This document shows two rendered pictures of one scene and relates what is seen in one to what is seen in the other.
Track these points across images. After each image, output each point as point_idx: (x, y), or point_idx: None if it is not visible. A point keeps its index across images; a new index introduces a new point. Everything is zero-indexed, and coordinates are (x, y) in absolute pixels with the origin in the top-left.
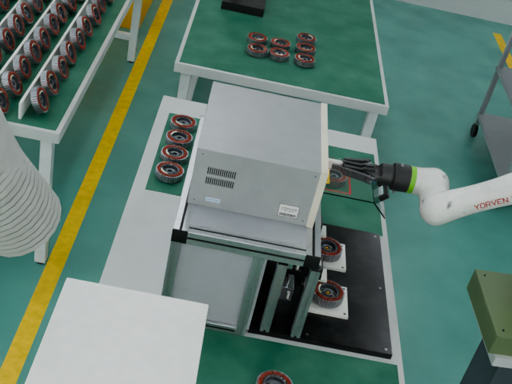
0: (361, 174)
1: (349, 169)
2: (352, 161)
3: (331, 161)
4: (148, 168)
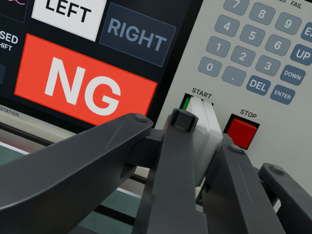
0: (37, 154)
1: (128, 124)
2: (258, 186)
3: (189, 111)
4: None
